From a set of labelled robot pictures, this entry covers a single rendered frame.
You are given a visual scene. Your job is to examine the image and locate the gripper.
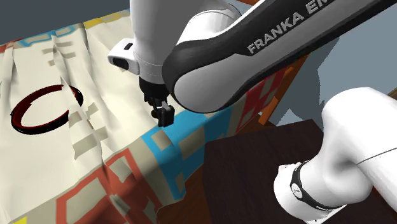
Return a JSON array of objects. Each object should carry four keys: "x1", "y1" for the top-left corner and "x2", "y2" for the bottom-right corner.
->
[{"x1": 138, "y1": 76, "x2": 176, "y2": 129}]

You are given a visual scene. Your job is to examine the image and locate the bed with patterned blanket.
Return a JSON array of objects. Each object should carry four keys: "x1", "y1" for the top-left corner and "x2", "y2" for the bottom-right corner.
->
[{"x1": 0, "y1": 8, "x2": 311, "y2": 224}]

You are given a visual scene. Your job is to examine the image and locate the dark brown robot stand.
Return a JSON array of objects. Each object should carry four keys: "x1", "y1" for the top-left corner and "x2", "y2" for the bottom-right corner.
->
[{"x1": 202, "y1": 119, "x2": 397, "y2": 224}]

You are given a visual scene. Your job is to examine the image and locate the dark red round bowl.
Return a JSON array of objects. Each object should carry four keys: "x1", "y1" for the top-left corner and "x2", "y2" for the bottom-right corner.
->
[{"x1": 10, "y1": 84, "x2": 85, "y2": 136}]

